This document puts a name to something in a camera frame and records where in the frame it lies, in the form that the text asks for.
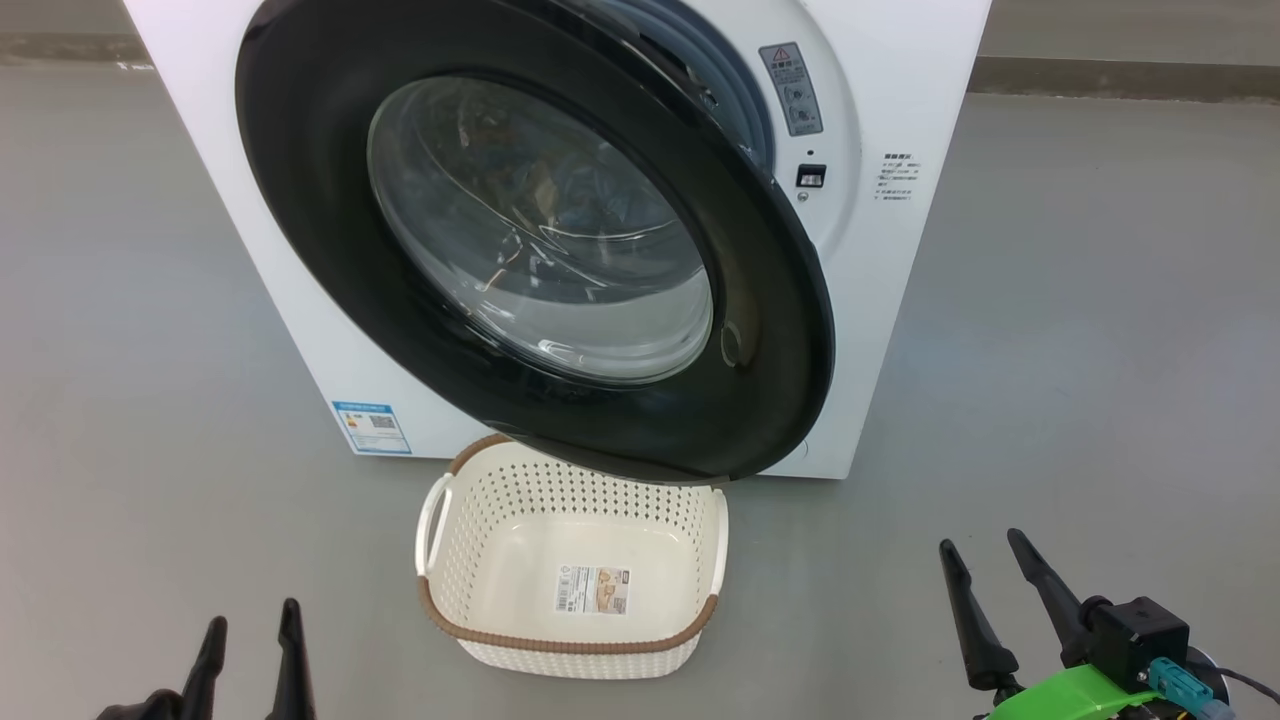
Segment white washing machine body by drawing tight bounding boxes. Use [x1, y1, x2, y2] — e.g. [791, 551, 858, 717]
[120, 0, 991, 481]

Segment basket product label sticker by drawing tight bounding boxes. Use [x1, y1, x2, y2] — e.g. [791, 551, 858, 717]
[557, 565, 631, 616]

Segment black cable with teal connector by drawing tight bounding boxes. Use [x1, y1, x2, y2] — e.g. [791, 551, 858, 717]
[1148, 658, 1280, 720]

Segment blue energy label sticker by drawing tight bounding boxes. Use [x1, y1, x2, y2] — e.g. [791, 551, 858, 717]
[332, 402, 412, 456]

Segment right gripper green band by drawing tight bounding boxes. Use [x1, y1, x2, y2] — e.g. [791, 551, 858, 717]
[938, 528, 1231, 720]

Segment grey warning label sticker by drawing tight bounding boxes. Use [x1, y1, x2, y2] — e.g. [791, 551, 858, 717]
[758, 42, 825, 138]

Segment white perforated basket brown rim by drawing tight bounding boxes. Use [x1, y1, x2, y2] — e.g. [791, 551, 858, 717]
[415, 432, 729, 681]

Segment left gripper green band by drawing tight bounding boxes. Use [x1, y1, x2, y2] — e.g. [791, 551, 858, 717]
[95, 598, 316, 720]

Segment black round washer door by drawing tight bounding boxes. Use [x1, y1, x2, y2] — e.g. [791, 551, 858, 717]
[235, 0, 836, 486]

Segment blue bear print garment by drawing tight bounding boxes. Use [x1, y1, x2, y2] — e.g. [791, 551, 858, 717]
[480, 130, 681, 291]

